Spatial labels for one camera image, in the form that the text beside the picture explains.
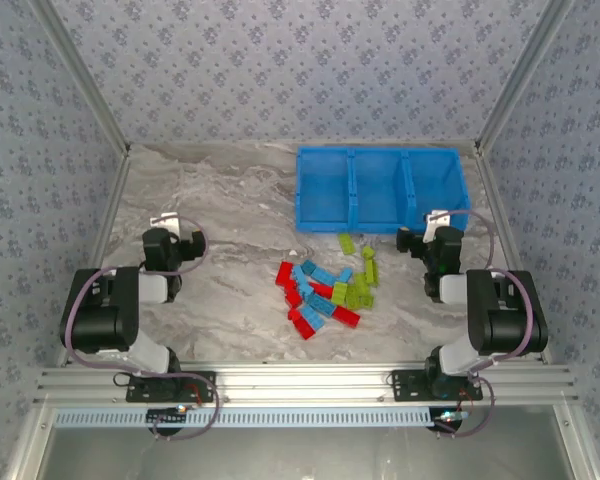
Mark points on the green lego brick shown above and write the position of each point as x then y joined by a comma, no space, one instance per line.
340,294
347,244
362,301
359,284
372,274
368,254

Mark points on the red lego brick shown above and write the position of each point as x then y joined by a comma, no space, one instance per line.
322,290
347,316
307,334
295,316
292,297
283,274

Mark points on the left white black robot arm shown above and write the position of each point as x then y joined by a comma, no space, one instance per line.
100,320

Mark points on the small controller board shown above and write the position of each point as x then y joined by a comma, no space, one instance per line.
167,414
447,416

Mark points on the grey metal panel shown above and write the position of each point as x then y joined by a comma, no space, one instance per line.
330,455

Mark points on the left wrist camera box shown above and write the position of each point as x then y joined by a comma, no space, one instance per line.
166,221

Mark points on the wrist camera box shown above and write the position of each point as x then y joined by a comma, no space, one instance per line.
166,221
437,222

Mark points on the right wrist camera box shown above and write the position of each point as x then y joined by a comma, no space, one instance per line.
437,222

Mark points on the aluminium side rail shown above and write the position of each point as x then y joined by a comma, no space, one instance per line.
509,250
98,250

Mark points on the aluminium table edge rail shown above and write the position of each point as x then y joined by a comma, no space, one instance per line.
205,143

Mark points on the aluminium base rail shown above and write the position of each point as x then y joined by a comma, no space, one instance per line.
300,385

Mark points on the aluminium corner post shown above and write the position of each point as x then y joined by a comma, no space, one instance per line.
521,75
86,77

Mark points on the aluminium lower frame post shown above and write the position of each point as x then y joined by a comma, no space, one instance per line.
577,440
27,445

